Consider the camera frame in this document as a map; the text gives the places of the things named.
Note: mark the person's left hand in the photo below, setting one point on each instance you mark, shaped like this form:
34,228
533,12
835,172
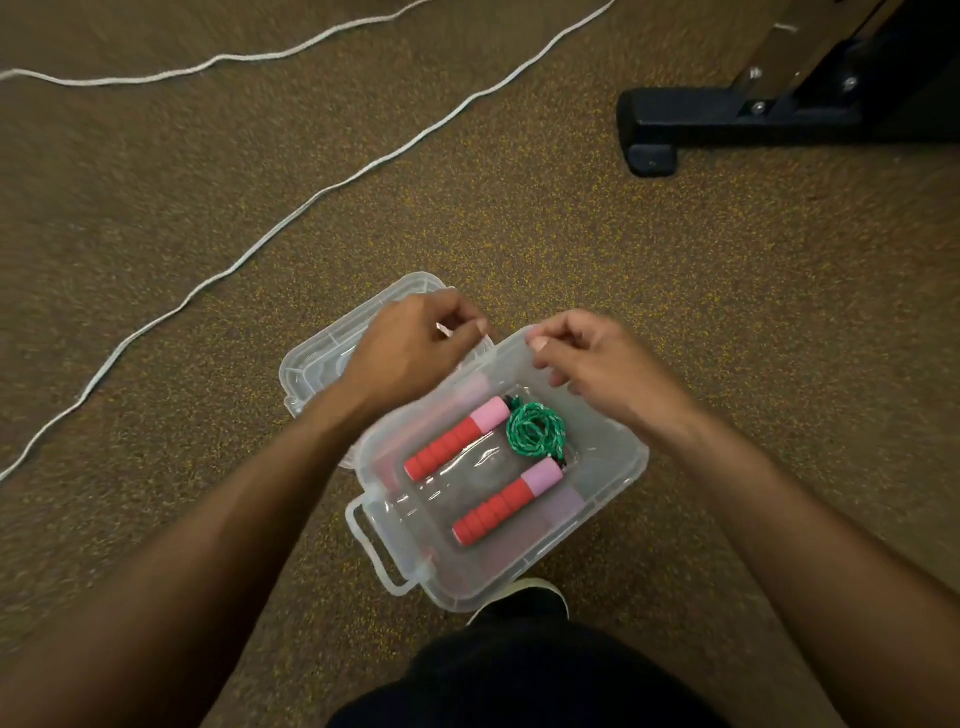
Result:
401,352

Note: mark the person's right hand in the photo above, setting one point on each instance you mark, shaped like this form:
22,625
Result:
619,375

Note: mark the person's left thumb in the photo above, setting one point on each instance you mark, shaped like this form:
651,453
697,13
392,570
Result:
466,333

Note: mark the person's right thumb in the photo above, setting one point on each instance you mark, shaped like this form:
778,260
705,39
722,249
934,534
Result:
568,377

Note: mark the clear plastic storage box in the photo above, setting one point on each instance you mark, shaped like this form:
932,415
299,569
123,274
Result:
480,555

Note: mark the person's right forearm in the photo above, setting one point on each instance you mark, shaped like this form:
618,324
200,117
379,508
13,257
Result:
810,570

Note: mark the person's left forearm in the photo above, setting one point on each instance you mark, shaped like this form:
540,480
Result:
187,570

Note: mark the clear plastic box lid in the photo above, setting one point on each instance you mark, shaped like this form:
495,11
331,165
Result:
319,360

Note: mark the person's light shoe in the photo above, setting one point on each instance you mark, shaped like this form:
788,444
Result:
525,592

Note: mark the person's black trousers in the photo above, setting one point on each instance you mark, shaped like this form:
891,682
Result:
525,675

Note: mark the black exercise bench frame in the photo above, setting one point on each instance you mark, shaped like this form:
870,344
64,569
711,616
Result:
720,116

